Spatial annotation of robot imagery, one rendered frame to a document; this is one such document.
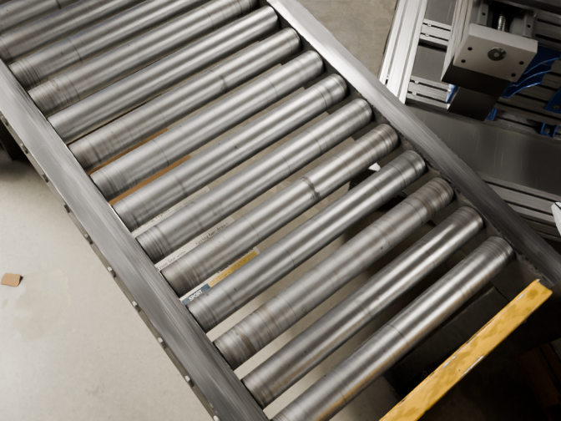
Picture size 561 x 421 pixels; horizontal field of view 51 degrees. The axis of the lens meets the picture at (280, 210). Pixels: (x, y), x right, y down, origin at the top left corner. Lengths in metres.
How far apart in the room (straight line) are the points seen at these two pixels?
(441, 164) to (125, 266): 0.52
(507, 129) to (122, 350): 1.27
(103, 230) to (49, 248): 0.92
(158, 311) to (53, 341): 0.89
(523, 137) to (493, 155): 0.12
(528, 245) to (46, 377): 1.22
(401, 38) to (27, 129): 1.28
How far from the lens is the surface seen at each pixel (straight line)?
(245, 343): 0.81
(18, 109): 1.03
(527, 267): 0.98
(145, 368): 1.63
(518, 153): 1.85
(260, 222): 0.88
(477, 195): 0.98
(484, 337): 0.87
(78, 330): 1.69
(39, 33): 1.13
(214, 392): 0.80
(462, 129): 1.82
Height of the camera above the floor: 1.59
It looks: 63 degrees down
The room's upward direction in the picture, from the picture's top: 11 degrees clockwise
